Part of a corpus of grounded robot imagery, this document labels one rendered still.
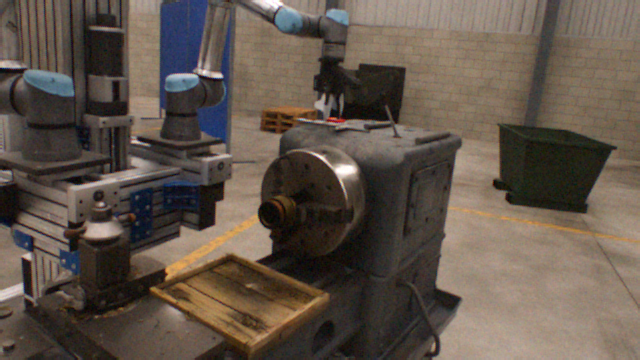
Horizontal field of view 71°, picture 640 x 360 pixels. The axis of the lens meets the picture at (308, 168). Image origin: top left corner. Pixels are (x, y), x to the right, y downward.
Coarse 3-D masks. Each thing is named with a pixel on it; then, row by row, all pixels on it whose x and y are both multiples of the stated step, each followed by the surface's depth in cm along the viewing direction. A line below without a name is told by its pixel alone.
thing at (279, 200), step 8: (272, 200) 119; (280, 200) 119; (288, 200) 121; (264, 208) 120; (272, 208) 117; (280, 208) 117; (288, 208) 119; (296, 208) 121; (264, 216) 121; (272, 216) 123; (280, 216) 117; (288, 216) 119; (296, 216) 121; (264, 224) 120; (272, 224) 119; (280, 224) 118; (288, 224) 122
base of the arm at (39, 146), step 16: (32, 128) 121; (48, 128) 121; (64, 128) 123; (32, 144) 121; (48, 144) 121; (64, 144) 123; (80, 144) 131; (32, 160) 121; (48, 160) 121; (64, 160) 123
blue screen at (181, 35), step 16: (192, 0) 728; (160, 16) 915; (176, 16) 815; (192, 16) 732; (160, 32) 922; (176, 32) 820; (192, 32) 736; (160, 48) 930; (176, 48) 825; (192, 48) 740; (224, 48) 614; (160, 64) 937; (176, 64) 831; (192, 64) 745; (224, 64) 617; (160, 80) 945; (224, 80) 620; (160, 96) 953; (160, 112) 961; (208, 112) 686; (224, 112) 626; (208, 128) 689; (224, 128) 629; (240, 160) 636
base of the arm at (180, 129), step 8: (168, 112) 164; (176, 112) 162; (168, 120) 164; (176, 120) 163; (184, 120) 163; (192, 120) 166; (168, 128) 163; (176, 128) 163; (184, 128) 164; (192, 128) 165; (160, 136) 166; (168, 136) 163; (176, 136) 163; (184, 136) 163; (192, 136) 165; (200, 136) 169
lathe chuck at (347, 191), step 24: (312, 168) 126; (336, 168) 123; (264, 192) 138; (312, 192) 127; (336, 192) 122; (360, 192) 126; (360, 216) 127; (288, 240) 135; (312, 240) 129; (336, 240) 124
